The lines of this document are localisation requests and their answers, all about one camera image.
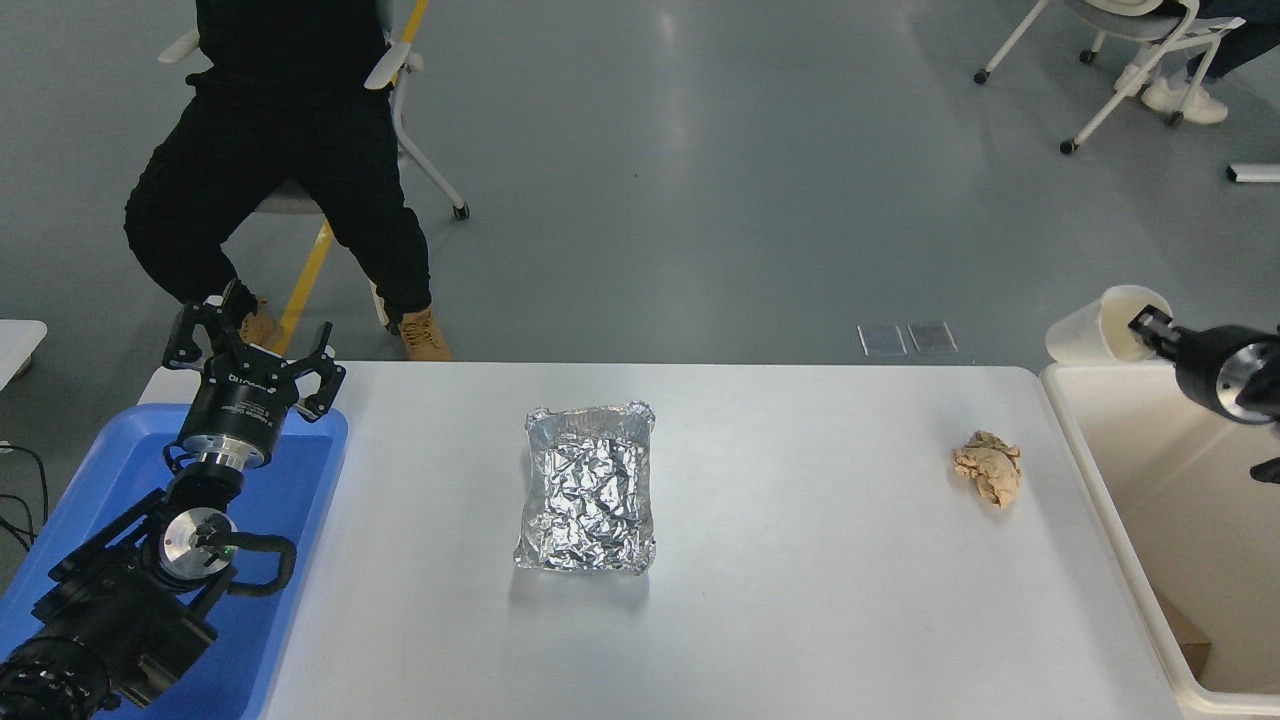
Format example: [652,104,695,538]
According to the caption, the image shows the crumpled tan paper ball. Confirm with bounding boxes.
[952,430,1023,511]

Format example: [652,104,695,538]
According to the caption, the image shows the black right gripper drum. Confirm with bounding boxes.
[1172,326,1246,419]

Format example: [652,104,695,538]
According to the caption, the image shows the large pale plastic bin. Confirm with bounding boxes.
[1038,360,1280,719]

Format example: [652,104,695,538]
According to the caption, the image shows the black cable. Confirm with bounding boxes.
[0,442,51,556]

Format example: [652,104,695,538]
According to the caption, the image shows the small white side table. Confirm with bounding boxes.
[0,320,48,389]

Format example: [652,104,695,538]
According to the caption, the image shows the person with white shoes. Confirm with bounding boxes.
[1115,0,1280,126]

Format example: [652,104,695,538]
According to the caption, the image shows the white paper cup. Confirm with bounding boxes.
[1045,285,1173,366]

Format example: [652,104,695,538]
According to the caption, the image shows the crumpled silver foil tray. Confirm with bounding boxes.
[514,402,658,575]

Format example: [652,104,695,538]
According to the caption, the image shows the brown cardboard piece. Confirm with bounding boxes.
[1150,590,1213,681]

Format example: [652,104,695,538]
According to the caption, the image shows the grey white wheeled chair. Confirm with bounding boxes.
[158,0,471,331]
[975,0,1246,156]

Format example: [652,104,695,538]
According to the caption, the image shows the blue plastic tray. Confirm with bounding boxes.
[0,403,351,720]

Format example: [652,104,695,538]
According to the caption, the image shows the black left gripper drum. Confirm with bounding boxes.
[180,346,298,453]

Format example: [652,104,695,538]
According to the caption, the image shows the person with lanyard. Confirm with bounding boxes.
[124,0,453,363]

